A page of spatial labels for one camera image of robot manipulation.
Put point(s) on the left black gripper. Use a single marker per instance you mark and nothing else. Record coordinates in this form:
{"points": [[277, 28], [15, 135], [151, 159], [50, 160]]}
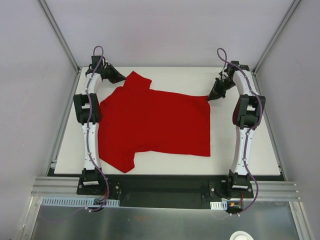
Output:
{"points": [[111, 74]]}

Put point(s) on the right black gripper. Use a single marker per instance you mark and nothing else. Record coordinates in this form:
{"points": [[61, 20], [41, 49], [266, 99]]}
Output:
{"points": [[222, 85]]}

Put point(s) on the red t-shirt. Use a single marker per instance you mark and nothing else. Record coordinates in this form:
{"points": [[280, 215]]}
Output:
{"points": [[136, 119]]}

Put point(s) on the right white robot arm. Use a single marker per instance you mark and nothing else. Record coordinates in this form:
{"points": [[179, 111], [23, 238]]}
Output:
{"points": [[246, 117]]}

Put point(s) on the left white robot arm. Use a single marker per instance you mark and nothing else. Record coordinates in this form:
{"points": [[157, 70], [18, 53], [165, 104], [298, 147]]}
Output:
{"points": [[89, 115]]}

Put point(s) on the white round object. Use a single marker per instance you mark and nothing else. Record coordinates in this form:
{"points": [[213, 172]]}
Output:
{"points": [[240, 235]]}

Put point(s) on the left aluminium frame post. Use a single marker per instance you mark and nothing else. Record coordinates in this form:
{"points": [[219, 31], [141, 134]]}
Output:
{"points": [[58, 33]]}

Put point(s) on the aluminium frame post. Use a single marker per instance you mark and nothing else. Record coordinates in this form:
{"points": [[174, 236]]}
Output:
{"points": [[58, 33], [277, 33]]}

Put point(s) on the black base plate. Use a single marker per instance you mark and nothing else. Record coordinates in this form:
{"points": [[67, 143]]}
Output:
{"points": [[164, 191]]}

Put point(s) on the right white cable duct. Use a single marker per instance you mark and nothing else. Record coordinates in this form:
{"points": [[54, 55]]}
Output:
{"points": [[219, 205]]}

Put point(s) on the white cable duct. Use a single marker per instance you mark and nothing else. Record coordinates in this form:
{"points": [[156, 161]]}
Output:
{"points": [[62, 201], [219, 205]]}

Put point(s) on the right aluminium frame post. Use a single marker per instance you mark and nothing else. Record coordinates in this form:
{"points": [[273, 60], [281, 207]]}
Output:
{"points": [[277, 33]]}

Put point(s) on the aluminium front rail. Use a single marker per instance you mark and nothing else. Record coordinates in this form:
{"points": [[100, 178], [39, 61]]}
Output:
{"points": [[286, 191]]}

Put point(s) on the left white cable duct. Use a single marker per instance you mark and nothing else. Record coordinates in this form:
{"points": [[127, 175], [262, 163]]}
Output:
{"points": [[62, 201]]}

